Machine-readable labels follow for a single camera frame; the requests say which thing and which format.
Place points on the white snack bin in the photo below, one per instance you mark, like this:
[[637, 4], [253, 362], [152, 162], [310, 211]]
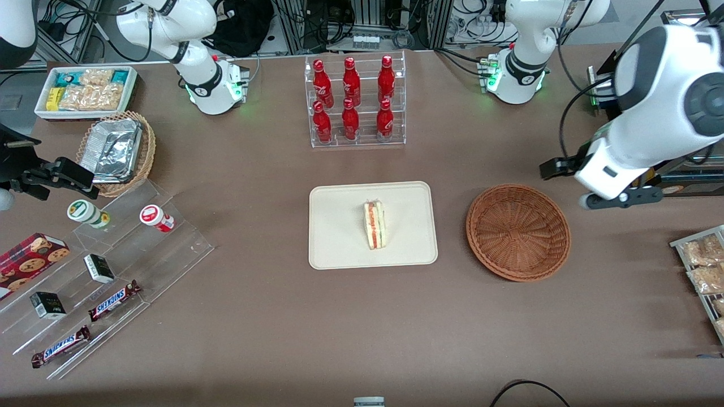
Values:
[[131, 90]]

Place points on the aluminium foil tray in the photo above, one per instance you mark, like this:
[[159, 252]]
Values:
[[110, 150]]

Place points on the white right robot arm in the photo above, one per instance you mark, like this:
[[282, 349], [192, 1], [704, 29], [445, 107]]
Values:
[[209, 90]]

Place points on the clear cracker bag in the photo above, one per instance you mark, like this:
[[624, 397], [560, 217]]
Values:
[[76, 99], [107, 96], [96, 77]]

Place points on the aluminium frame rack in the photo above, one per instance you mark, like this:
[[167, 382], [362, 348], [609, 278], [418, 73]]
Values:
[[362, 8]]

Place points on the brown wicker basket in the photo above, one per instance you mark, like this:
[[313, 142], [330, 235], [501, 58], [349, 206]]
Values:
[[517, 232]]

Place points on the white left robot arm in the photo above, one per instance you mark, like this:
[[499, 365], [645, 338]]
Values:
[[662, 73]]

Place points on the cream plastic tray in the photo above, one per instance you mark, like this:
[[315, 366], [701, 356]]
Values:
[[339, 226]]

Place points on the clear acrylic stepped display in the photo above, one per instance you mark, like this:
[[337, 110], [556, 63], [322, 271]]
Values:
[[164, 254]]

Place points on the small black box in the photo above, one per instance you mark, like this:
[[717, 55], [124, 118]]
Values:
[[47, 305], [99, 268]]

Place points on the teal snack packet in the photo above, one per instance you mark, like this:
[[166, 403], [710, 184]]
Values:
[[67, 79], [120, 76]]

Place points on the light wicker basket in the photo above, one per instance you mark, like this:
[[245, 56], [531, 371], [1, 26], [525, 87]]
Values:
[[147, 152]]

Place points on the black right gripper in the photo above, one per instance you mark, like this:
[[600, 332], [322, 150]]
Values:
[[12, 162]]

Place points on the triangular sandwich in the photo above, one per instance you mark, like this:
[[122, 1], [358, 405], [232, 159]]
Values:
[[374, 226]]

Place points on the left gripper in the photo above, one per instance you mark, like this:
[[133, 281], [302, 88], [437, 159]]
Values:
[[580, 154]]

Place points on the red cola bottle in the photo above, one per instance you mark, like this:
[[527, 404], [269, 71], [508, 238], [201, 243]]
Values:
[[351, 83], [322, 124], [384, 122], [322, 85], [386, 80], [350, 122]]

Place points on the red cookie box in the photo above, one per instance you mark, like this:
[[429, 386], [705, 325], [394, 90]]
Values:
[[28, 263]]

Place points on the Snickers bar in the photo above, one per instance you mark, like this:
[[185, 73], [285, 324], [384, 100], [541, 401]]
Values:
[[61, 346], [113, 301]]

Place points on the small grey device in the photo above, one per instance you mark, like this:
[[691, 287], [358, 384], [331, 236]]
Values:
[[369, 402]]

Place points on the clear pastry bag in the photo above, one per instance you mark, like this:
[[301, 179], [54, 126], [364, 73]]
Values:
[[701, 251], [719, 306], [708, 279], [720, 328]]

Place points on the clear acrylic bottle rack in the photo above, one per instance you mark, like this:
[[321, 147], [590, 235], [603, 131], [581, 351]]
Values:
[[365, 144]]

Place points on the yellow snack packet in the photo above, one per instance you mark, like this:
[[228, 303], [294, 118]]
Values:
[[54, 99]]

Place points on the white power strip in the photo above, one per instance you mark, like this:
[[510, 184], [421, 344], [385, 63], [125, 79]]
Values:
[[365, 41]]

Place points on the green lidded cup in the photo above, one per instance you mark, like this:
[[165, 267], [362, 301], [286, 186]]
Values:
[[85, 212]]

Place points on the red lidded cup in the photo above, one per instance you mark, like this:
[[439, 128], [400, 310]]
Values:
[[154, 217]]

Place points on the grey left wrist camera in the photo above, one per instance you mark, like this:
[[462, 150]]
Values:
[[588, 200]]

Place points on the black food display case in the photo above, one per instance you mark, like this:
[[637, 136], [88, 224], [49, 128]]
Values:
[[701, 189]]

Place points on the black bag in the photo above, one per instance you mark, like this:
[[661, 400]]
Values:
[[243, 28]]

